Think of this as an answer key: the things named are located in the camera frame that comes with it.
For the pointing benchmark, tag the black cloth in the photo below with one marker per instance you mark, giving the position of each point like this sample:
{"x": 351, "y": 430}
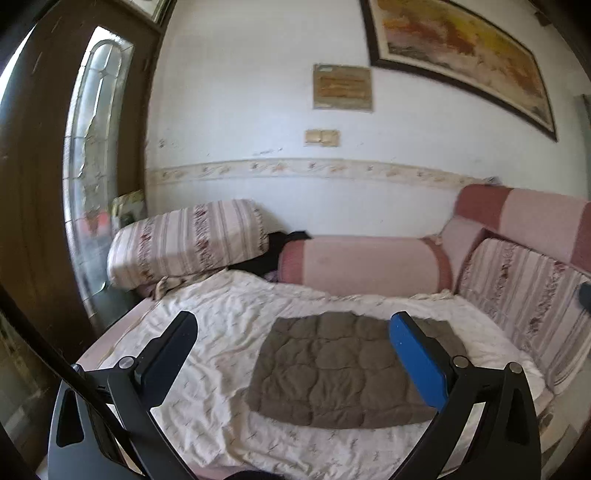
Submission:
{"x": 265, "y": 256}

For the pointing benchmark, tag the framed painting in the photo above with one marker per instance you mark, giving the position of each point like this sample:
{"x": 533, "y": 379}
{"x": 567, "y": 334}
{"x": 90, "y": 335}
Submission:
{"x": 461, "y": 46}

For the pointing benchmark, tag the striped floral pillow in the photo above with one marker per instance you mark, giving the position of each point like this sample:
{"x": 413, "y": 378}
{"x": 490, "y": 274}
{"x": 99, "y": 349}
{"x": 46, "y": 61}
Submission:
{"x": 184, "y": 240}

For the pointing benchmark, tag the wooden door with glass panes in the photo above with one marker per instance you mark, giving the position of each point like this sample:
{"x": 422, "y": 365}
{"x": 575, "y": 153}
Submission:
{"x": 37, "y": 161}

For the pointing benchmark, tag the purple cloth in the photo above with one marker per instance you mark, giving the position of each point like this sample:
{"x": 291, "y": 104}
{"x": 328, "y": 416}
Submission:
{"x": 271, "y": 276}

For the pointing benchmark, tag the pink bolster cushion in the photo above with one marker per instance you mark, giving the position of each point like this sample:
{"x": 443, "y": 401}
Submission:
{"x": 360, "y": 265}

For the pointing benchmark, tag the striped floral backrest cushion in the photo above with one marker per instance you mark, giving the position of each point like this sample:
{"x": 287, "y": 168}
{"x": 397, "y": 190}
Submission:
{"x": 521, "y": 295}

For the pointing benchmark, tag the grey-brown quilted jacket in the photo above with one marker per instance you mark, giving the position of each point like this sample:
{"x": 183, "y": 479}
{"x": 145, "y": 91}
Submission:
{"x": 332, "y": 369}

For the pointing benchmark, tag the pink backrest cushion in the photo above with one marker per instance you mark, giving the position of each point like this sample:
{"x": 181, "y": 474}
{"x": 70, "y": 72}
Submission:
{"x": 531, "y": 217}

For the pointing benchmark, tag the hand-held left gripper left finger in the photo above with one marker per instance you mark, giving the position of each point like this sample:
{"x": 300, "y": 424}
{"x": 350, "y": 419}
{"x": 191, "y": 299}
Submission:
{"x": 168, "y": 355}

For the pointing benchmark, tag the white leaf-print bed sheet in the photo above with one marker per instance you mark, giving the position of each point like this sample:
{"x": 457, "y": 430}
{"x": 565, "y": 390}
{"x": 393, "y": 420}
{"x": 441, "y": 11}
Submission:
{"x": 221, "y": 323}

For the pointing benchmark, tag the floral packet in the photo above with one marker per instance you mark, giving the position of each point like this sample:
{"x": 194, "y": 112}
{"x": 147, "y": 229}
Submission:
{"x": 128, "y": 207}

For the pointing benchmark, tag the pink sofa bed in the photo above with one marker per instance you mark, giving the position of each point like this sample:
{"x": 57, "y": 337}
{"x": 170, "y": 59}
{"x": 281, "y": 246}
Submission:
{"x": 115, "y": 330}

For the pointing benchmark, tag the brown wall plaque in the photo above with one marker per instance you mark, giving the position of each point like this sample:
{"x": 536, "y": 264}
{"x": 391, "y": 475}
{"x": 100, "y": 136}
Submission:
{"x": 342, "y": 87}

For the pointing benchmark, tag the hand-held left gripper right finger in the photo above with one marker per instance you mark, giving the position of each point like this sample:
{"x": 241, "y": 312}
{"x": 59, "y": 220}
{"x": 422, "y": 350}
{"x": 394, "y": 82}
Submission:
{"x": 418, "y": 357}

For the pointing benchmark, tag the dark blue object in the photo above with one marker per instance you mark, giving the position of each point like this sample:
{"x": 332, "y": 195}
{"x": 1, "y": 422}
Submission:
{"x": 586, "y": 297}

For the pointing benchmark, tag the small floral cloth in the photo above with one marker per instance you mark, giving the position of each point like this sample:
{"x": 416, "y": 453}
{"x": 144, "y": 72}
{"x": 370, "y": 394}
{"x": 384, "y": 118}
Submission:
{"x": 178, "y": 284}

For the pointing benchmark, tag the yellowed wall switch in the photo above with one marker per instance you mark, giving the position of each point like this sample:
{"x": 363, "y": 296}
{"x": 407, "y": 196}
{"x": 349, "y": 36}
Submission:
{"x": 322, "y": 138}

